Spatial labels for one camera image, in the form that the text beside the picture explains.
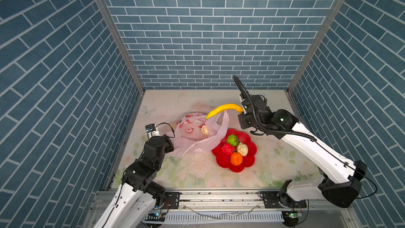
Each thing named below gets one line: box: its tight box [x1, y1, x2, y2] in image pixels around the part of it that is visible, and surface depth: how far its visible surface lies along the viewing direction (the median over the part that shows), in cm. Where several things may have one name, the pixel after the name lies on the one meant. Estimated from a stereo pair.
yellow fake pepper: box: [205, 103, 244, 120], surface depth 74 cm
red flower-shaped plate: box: [211, 128, 257, 173], surface depth 86 cm
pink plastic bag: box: [167, 110, 230, 158], surface depth 86 cm
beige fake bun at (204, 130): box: [201, 124, 209, 136], surface depth 95 cm
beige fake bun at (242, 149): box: [236, 141, 249, 157], surface depth 87 cm
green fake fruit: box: [226, 134, 240, 147], surface depth 90 cm
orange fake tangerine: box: [229, 152, 244, 167], surface depth 84 cm
